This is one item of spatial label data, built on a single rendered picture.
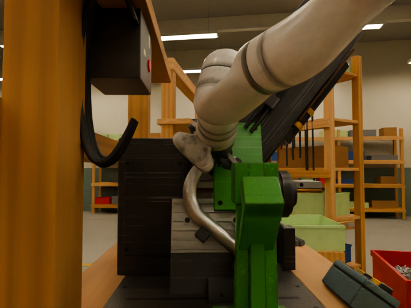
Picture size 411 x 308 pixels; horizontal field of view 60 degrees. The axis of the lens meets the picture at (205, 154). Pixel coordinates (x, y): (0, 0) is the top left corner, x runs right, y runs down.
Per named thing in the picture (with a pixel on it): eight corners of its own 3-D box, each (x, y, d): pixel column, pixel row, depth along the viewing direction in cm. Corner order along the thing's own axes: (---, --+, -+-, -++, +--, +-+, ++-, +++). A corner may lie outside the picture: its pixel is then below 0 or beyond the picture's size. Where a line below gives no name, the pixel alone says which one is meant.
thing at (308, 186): (304, 189, 109) (304, 179, 109) (322, 192, 93) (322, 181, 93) (177, 189, 108) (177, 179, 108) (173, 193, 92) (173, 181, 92)
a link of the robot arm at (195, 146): (170, 142, 65) (167, 129, 59) (213, 103, 68) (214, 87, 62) (205, 176, 63) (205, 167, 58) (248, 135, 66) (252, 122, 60)
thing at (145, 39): (152, 95, 91) (153, 37, 92) (142, 77, 74) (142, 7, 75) (104, 95, 91) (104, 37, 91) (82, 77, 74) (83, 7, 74)
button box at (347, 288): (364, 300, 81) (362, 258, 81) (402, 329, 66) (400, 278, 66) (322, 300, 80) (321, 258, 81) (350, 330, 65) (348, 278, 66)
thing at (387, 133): (406, 219, 850) (403, 126, 861) (271, 217, 896) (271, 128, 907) (397, 216, 903) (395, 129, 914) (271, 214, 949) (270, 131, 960)
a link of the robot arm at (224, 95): (180, 117, 50) (243, 87, 38) (194, 63, 52) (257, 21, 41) (219, 135, 53) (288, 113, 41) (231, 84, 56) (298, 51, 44)
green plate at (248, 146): (259, 215, 87) (255, 134, 93) (265, 210, 79) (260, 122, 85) (212, 215, 86) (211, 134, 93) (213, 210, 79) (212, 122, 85)
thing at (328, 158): (329, 302, 313) (325, 36, 325) (196, 252, 508) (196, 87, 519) (367, 291, 343) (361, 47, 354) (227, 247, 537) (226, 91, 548)
